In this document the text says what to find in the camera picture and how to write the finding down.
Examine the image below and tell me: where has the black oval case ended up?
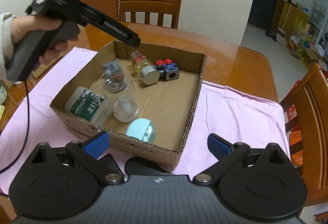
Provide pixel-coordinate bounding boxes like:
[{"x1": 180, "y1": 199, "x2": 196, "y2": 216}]
[{"x1": 124, "y1": 157, "x2": 173, "y2": 176}]

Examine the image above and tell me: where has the white green medical bottle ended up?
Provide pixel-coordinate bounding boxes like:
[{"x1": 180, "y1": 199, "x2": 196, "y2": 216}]
[{"x1": 65, "y1": 86, "x2": 113, "y2": 126}]

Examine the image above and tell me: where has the mint green earbud case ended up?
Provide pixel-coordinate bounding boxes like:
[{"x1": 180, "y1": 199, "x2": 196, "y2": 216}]
[{"x1": 126, "y1": 118, "x2": 156, "y2": 143}]

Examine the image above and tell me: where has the grey plush toy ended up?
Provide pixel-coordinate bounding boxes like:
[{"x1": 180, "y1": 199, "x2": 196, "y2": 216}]
[{"x1": 102, "y1": 59, "x2": 123, "y2": 76}]

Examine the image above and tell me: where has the blue black toy train block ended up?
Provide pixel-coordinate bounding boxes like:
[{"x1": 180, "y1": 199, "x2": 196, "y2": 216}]
[{"x1": 155, "y1": 58, "x2": 180, "y2": 81}]

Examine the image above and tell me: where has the gold capsule bottle silver cap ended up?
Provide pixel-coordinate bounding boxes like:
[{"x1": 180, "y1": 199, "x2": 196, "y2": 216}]
[{"x1": 130, "y1": 51, "x2": 159, "y2": 86}]

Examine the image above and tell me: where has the black square device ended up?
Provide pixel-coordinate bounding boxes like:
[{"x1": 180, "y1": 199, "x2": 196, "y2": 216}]
[{"x1": 98, "y1": 153, "x2": 124, "y2": 176}]

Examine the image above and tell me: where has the clear plastic cup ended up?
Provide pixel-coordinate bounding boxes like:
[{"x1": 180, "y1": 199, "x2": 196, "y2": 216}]
[{"x1": 102, "y1": 72, "x2": 131, "y2": 95}]

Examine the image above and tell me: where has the white sleeve forearm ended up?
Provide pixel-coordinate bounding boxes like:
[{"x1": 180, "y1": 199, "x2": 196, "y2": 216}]
[{"x1": 0, "y1": 12, "x2": 16, "y2": 80}]

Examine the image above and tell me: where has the person left hand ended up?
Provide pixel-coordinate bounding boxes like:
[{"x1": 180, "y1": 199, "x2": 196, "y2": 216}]
[{"x1": 11, "y1": 15, "x2": 78, "y2": 66}]

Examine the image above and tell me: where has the pink table cloth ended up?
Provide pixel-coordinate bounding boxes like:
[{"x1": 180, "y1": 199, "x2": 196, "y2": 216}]
[{"x1": 1, "y1": 48, "x2": 290, "y2": 192}]

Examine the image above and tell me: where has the brown cardboard box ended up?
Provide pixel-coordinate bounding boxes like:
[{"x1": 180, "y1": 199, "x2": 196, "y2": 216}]
[{"x1": 50, "y1": 41, "x2": 207, "y2": 168}]

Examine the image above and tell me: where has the wooden chair at right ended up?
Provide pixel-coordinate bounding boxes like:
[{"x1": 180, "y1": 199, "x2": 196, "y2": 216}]
[{"x1": 280, "y1": 63, "x2": 328, "y2": 206}]

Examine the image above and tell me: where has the wooden chair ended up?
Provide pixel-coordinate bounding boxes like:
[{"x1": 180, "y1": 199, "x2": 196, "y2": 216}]
[
  {"x1": 280, "y1": 63, "x2": 328, "y2": 206},
  {"x1": 115, "y1": 0, "x2": 182, "y2": 29}
]

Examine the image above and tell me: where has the wooden chair at far side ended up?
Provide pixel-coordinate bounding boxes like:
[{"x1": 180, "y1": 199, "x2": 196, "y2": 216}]
[{"x1": 115, "y1": 0, "x2": 182, "y2": 29}]

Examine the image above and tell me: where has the black cable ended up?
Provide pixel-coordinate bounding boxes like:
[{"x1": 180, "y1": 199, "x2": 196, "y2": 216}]
[{"x1": 0, "y1": 81, "x2": 31, "y2": 175}]

